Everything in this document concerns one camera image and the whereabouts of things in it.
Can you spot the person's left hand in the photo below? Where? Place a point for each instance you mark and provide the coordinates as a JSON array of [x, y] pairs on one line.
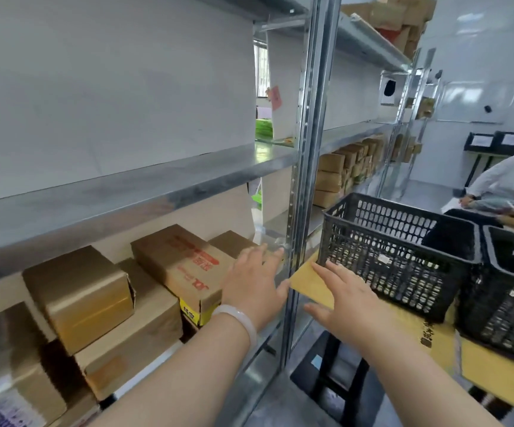
[[248, 289]]

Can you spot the person's right hand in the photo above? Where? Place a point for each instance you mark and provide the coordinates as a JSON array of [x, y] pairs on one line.
[[359, 311]]

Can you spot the brown cardboard box white label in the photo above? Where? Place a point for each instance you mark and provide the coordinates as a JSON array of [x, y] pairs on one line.
[[230, 244]]

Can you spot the red-printed brown cardboard box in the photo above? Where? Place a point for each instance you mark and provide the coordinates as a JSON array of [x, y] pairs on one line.
[[177, 262]]

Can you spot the stack of cardboard boxes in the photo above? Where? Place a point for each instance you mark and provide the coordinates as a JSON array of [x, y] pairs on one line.
[[330, 180], [79, 297], [386, 13], [426, 108]]

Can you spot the person's left forearm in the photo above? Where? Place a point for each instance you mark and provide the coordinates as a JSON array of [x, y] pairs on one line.
[[181, 386]]

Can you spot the person's right forearm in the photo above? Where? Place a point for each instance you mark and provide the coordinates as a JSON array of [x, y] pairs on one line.
[[426, 386]]

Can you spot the yellow wooden table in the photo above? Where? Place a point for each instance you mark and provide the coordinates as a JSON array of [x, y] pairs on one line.
[[310, 284]]

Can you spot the green packet pile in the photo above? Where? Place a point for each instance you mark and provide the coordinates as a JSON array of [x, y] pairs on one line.
[[263, 128]]

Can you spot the pink sticky note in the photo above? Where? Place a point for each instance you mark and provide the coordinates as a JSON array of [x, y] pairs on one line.
[[276, 98]]

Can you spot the white sheet black blot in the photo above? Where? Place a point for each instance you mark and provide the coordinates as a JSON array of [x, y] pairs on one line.
[[388, 99]]

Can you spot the white foam board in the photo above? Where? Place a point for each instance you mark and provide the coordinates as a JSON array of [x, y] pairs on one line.
[[350, 97], [106, 84]]

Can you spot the whiteboard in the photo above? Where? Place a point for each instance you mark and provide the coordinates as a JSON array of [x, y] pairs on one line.
[[475, 102]]

